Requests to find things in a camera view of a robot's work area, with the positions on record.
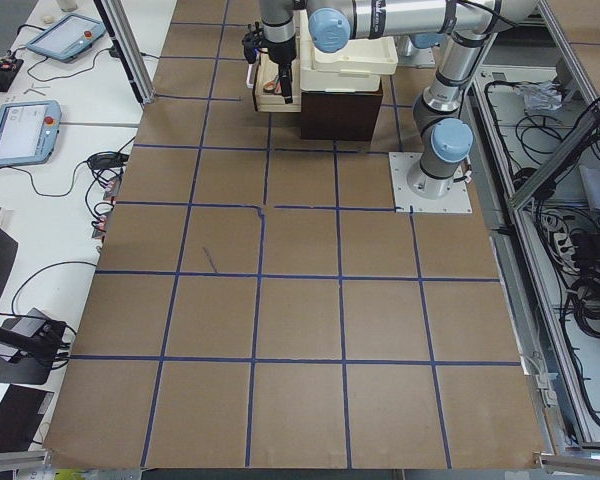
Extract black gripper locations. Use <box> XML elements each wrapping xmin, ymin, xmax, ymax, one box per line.
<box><xmin>267</xmin><ymin>42</ymin><xmax>296</xmax><ymax>104</ymax></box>

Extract orange grey scissors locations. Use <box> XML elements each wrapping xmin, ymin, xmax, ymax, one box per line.
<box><xmin>262</xmin><ymin>75</ymin><xmax>281</xmax><ymax>96</ymax></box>

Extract wooden drawer with white handle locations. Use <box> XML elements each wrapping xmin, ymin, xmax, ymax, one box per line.
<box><xmin>247</xmin><ymin>53</ymin><xmax>301</xmax><ymax>113</ymax></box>

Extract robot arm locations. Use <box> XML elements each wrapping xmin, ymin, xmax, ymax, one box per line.
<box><xmin>242</xmin><ymin>0</ymin><xmax>537</xmax><ymax>200</ymax></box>

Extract dark brown cabinet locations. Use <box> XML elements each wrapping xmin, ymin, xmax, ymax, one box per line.
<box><xmin>300</xmin><ymin>86</ymin><xmax>384</xmax><ymax>141</ymax></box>

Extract cream plastic tray lid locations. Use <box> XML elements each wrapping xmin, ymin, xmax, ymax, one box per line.
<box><xmin>300</xmin><ymin>36</ymin><xmax>398</xmax><ymax>93</ymax></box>

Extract black power adapter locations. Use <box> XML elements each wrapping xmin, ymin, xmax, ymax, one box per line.
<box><xmin>87</xmin><ymin>152</ymin><xmax>128</xmax><ymax>170</ymax></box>

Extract blue teach pendant upper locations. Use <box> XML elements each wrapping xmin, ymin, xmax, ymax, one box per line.
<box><xmin>25</xmin><ymin>13</ymin><xmax>106</xmax><ymax>63</ymax></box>

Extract blue teach pendant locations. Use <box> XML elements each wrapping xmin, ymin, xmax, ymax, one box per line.
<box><xmin>25</xmin><ymin>13</ymin><xmax>106</xmax><ymax>63</ymax></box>
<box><xmin>0</xmin><ymin>100</ymin><xmax>62</xmax><ymax>168</ymax></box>

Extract blue teach pendant lower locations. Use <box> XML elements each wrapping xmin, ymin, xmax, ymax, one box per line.
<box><xmin>0</xmin><ymin>100</ymin><xmax>62</xmax><ymax>168</ymax></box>

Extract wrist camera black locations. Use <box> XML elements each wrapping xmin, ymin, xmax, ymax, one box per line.
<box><xmin>242</xmin><ymin>21</ymin><xmax>263</xmax><ymax>65</ymax></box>

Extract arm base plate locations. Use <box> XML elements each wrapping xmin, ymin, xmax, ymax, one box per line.
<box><xmin>389</xmin><ymin>152</ymin><xmax>472</xmax><ymax>214</ymax></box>
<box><xmin>395</xmin><ymin>36</ymin><xmax>435</xmax><ymax>69</ymax></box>

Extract aluminium frame post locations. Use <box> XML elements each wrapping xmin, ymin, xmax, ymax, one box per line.
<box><xmin>94</xmin><ymin>0</ymin><xmax>155</xmax><ymax>107</ymax></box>

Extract coiled black cables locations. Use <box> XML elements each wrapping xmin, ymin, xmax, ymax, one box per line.
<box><xmin>559</xmin><ymin>269</ymin><xmax>600</xmax><ymax>341</ymax></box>

